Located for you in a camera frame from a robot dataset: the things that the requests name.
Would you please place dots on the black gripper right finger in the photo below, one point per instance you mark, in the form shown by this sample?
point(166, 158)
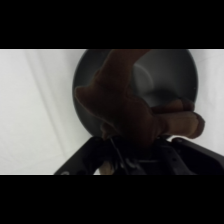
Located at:
point(193, 159)

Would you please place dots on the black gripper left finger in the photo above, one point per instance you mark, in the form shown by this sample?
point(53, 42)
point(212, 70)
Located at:
point(83, 160)

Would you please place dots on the brown plush deer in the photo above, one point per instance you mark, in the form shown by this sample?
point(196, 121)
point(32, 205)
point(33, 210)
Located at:
point(126, 106)

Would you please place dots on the grey bowl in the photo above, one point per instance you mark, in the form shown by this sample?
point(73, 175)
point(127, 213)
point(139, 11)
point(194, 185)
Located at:
point(166, 80)

